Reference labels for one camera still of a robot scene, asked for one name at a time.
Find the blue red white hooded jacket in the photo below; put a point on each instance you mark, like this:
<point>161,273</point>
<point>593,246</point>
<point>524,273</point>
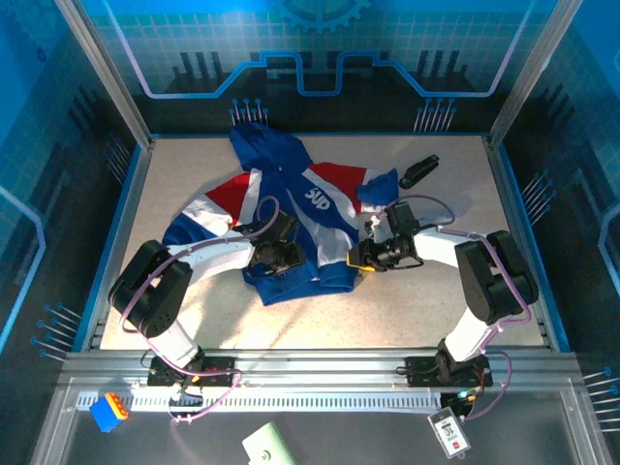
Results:
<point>315,227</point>

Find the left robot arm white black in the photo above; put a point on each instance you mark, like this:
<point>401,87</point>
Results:
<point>160,300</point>

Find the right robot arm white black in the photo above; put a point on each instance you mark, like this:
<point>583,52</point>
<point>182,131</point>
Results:
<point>494,281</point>

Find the black stapler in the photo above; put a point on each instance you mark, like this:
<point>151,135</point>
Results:
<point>419,170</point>

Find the white badge tag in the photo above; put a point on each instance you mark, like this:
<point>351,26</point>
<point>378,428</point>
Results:
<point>450,433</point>

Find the pale green card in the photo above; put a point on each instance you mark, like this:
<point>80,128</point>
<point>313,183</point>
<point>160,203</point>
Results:
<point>269,445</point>

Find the blue orange toy block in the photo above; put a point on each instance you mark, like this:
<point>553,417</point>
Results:
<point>109,412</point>

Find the aluminium front frame rail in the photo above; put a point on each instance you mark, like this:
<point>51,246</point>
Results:
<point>315,361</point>

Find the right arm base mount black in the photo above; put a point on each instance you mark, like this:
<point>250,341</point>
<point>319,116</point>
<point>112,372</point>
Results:
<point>421,370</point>

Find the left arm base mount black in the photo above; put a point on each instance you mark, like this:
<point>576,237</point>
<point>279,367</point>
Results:
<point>218,375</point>

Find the aluminium frame post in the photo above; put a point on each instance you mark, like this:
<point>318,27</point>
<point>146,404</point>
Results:
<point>533,72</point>
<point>106,72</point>

